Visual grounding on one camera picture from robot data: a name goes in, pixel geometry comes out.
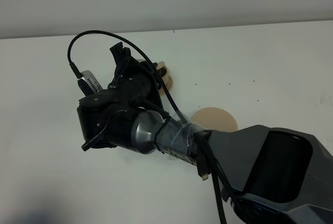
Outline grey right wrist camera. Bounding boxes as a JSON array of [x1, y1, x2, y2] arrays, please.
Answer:
[[78, 70, 103, 96]]

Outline large beige teapot saucer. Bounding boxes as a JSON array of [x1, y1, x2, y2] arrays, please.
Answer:
[[191, 107, 238, 132]]

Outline far beige cup saucer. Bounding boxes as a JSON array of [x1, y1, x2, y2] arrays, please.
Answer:
[[159, 75, 173, 95]]

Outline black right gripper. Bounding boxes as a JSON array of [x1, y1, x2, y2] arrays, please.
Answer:
[[77, 42, 163, 151]]

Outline far beige teacup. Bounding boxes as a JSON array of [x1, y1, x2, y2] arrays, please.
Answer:
[[137, 59, 170, 78]]

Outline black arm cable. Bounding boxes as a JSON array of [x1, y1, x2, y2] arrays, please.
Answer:
[[67, 30, 229, 224], [81, 48, 250, 224]]

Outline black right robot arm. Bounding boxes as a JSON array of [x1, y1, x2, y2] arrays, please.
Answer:
[[78, 43, 332, 223]]

